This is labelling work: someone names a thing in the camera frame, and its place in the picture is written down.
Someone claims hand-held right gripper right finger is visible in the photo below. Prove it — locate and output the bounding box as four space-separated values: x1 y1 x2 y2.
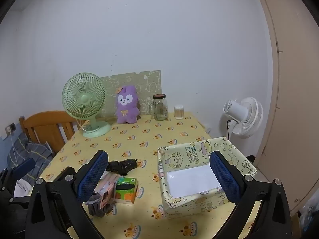
209 151 292 239

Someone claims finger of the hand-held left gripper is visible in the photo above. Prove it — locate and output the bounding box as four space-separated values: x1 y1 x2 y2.
0 157 36 205

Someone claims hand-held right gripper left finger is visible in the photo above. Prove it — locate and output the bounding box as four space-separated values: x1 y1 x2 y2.
25 150 109 239

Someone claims pink printed packet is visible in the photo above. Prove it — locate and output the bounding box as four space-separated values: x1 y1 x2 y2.
96 173 120 208

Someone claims black bundle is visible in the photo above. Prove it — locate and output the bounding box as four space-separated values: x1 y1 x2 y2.
107 158 138 176

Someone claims green tissue packet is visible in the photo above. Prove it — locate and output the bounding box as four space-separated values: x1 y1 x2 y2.
115 177 139 204

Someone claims cartoon printed gift box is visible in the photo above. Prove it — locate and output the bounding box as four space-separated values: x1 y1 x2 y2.
157 136 257 219

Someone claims grey plaid pillow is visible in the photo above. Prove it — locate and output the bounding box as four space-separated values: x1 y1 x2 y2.
7 132 54 187

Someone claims white cloth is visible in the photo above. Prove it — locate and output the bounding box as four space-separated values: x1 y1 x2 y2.
14 178 35 198

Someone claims wooden bed headboard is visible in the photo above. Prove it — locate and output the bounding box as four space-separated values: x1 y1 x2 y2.
19 111 86 155

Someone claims yellow printed tablecloth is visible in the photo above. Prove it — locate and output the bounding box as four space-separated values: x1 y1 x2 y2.
37 111 265 239

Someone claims white standing fan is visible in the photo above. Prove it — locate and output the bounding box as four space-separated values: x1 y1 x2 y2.
219 97 264 139

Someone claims purple plush toy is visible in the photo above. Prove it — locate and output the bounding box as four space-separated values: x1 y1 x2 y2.
115 85 141 124

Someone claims green desk fan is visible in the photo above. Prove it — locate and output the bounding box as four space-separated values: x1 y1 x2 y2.
62 73 112 138

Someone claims cotton swab container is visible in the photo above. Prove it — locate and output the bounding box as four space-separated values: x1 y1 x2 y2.
174 105 185 120

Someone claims clear plastic bag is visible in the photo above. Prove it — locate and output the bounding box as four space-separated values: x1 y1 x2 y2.
298 197 319 239

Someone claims glass jar with dark lid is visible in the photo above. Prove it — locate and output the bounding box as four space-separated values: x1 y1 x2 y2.
150 94 168 121

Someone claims green patterned board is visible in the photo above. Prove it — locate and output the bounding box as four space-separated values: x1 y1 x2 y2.
99 70 163 118

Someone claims beige door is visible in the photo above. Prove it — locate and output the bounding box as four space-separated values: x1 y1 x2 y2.
250 0 319 216

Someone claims white charging cable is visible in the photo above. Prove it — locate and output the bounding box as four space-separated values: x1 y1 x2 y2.
9 131 19 167

